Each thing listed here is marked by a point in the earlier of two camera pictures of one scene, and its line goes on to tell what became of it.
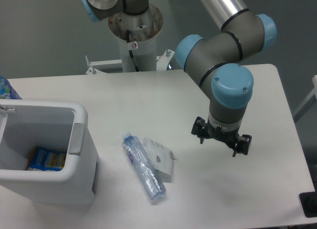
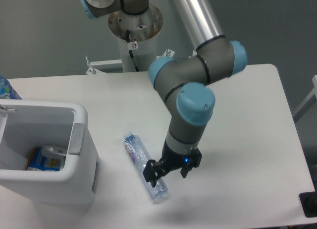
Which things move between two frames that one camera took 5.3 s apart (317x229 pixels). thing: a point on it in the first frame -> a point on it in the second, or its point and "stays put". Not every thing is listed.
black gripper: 227,137 -> 170,161
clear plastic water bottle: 144,166 stays put
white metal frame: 311,100 stays put
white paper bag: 161,157 -> 61,150
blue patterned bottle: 6,90 stays put
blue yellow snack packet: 43,159 stays put
